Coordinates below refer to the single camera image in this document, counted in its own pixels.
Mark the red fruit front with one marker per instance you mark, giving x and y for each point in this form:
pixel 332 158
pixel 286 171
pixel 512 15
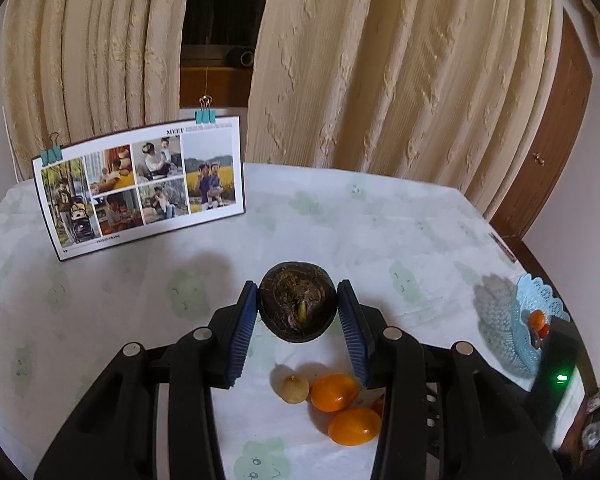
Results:
pixel 544 331

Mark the teal binder clip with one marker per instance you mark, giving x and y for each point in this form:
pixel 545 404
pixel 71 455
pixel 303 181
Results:
pixel 205 113
pixel 52 153

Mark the photo collage card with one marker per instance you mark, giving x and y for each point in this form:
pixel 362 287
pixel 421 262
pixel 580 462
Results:
pixel 139 183

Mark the brown wooden door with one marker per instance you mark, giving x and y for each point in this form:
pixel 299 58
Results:
pixel 553 141

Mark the beige curtain left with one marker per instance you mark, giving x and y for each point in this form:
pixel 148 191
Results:
pixel 76 69

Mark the red fruit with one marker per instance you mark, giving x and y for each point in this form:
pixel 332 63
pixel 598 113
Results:
pixel 544 331
pixel 378 405

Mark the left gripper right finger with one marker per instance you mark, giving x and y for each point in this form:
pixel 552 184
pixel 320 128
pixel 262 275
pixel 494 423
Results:
pixel 446 404

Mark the small tan longan left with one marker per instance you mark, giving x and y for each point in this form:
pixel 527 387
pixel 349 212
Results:
pixel 294 389

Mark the teal binder clip right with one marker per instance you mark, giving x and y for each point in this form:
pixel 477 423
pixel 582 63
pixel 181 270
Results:
pixel 205 113

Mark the teal binder clip left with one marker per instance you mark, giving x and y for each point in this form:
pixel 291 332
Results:
pixel 52 153

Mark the beige curtain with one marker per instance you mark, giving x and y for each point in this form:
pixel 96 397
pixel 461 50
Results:
pixel 441 91
pixel 76 69

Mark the light blue lace basket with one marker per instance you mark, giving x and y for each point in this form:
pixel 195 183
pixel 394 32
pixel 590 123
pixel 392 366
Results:
pixel 532 294

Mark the large dark brown fruit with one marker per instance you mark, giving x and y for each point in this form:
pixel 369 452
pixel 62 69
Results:
pixel 297 301

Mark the orange front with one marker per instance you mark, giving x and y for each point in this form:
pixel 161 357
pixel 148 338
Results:
pixel 354 426

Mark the beige curtain right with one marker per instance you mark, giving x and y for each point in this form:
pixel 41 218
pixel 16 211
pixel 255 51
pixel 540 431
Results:
pixel 441 91

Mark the orange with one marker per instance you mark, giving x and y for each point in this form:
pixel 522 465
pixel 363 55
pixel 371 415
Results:
pixel 537 320
pixel 333 393
pixel 354 426

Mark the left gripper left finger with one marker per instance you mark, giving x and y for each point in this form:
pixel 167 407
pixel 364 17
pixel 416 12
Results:
pixel 112 431

